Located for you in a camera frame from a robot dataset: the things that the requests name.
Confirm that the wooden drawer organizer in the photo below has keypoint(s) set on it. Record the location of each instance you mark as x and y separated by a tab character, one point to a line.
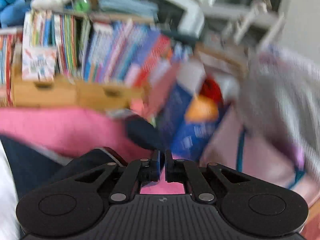
63	92

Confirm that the blue plush toy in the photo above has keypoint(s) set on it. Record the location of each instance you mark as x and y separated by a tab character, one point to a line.
12	2

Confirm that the row of books right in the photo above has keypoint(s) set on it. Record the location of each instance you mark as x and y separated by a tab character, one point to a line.
119	51

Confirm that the row of books left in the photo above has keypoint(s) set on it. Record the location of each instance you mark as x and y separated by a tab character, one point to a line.
9	38

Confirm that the white and navy jacket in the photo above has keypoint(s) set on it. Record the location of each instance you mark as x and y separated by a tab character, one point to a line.
37	164

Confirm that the pink bunny towel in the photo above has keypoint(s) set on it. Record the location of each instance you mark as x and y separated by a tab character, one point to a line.
75	129

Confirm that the white colourful card box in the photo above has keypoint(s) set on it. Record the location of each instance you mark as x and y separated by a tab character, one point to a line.
38	63

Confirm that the blue cardboard box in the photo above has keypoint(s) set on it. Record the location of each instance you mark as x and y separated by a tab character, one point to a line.
192	112

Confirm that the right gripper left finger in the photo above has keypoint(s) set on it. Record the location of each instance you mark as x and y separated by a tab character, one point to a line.
94	204

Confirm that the row of books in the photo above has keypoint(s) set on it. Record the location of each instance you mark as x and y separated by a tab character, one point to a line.
119	51
9	38

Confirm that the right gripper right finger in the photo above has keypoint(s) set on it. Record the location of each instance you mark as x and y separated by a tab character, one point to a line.
251	206

